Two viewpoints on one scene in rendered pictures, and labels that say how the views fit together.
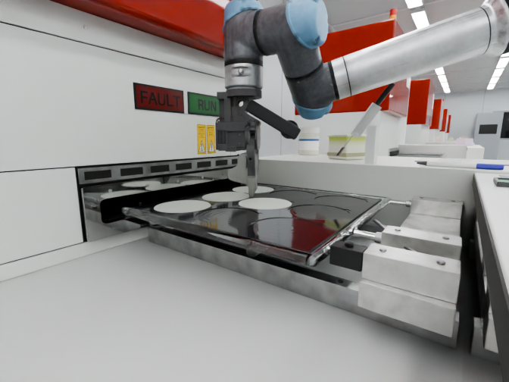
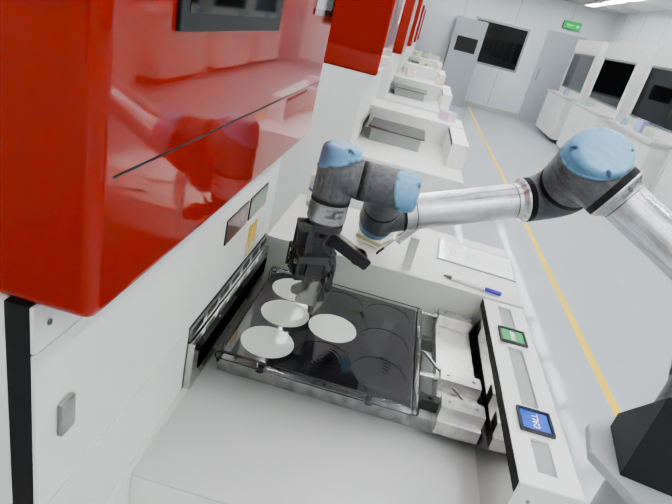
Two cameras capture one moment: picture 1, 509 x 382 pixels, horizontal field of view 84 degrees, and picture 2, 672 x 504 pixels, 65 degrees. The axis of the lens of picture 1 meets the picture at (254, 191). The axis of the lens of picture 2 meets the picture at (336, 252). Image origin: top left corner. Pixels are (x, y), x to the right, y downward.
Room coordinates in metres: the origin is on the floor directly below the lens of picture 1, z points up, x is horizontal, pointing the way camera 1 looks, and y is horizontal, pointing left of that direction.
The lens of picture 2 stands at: (-0.23, 0.50, 1.49)
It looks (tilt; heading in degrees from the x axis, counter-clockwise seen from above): 24 degrees down; 328
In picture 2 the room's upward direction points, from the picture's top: 14 degrees clockwise
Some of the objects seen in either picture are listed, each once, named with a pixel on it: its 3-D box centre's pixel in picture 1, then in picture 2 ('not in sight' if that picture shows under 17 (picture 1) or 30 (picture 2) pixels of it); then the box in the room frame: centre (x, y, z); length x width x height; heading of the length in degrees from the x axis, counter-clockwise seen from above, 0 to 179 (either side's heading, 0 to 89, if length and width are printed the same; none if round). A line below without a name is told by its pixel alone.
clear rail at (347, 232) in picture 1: (362, 220); (417, 354); (0.42, -0.17, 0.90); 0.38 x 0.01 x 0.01; 144
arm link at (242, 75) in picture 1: (243, 79); (328, 212); (0.58, 0.02, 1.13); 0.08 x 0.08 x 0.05
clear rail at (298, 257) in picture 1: (194, 229); (315, 383); (0.38, 0.08, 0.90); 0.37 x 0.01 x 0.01; 54
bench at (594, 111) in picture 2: not in sight; (617, 108); (5.69, -8.05, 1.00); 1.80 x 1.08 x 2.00; 144
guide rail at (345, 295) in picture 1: (253, 264); (344, 397); (0.40, 0.00, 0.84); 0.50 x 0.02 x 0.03; 54
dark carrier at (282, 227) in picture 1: (264, 204); (332, 328); (0.53, -0.02, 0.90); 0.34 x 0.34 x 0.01; 54
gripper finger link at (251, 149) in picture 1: (251, 153); (323, 281); (0.56, 0.01, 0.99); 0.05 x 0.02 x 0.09; 173
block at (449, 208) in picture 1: (435, 206); (453, 320); (0.52, -0.34, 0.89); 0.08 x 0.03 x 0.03; 54
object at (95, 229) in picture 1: (185, 194); (232, 305); (0.64, 0.16, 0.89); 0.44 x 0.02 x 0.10; 144
